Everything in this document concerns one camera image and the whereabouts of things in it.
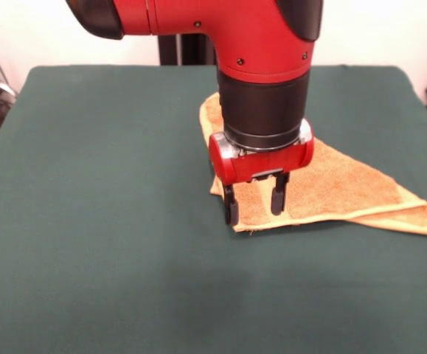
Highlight dark green table cloth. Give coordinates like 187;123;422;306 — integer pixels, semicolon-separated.
0;64;427;354

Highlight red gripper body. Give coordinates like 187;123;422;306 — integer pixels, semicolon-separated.
208;127;316;187

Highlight orange terry towel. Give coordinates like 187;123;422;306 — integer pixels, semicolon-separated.
198;91;427;237

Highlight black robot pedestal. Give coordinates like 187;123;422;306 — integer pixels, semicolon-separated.
156;32;218;67

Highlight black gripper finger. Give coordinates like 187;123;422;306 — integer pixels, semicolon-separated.
223;184;239;226
271;172;291;217

